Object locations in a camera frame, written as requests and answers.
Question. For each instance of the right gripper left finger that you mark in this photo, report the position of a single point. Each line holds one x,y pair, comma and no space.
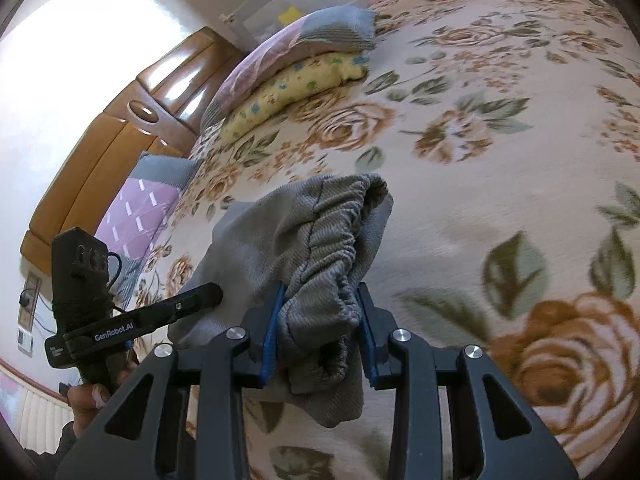
180,415

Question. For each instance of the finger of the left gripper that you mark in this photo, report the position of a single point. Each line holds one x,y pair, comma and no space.
170,310

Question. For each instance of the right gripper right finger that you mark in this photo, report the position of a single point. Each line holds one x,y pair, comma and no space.
453,407

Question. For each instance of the grey pants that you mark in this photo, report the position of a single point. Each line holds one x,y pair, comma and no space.
319,238

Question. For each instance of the left hand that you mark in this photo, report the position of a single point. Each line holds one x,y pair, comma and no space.
86,401

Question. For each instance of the purple grey pillow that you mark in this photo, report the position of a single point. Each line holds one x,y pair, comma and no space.
139,211

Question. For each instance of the wooden headboard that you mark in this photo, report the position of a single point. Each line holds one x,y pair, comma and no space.
159,112

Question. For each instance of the yellow floral pillow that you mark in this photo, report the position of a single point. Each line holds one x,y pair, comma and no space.
297,82

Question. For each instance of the pink grey striped pillow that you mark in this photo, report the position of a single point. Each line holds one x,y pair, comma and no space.
335,29

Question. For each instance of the wall socket panel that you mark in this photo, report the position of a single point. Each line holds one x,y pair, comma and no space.
27,305

